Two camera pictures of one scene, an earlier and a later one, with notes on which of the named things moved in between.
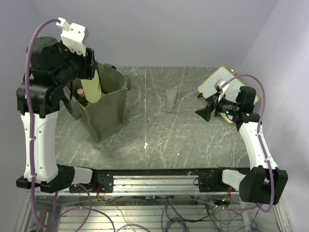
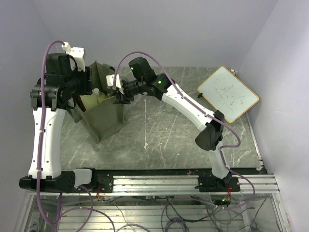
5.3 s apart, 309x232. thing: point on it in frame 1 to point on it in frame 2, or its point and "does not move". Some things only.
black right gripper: [213, 103] to [122, 101]
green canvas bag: [108, 114] does not move
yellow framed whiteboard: [229, 93] does not move
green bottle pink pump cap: [92, 89] to [89, 101]
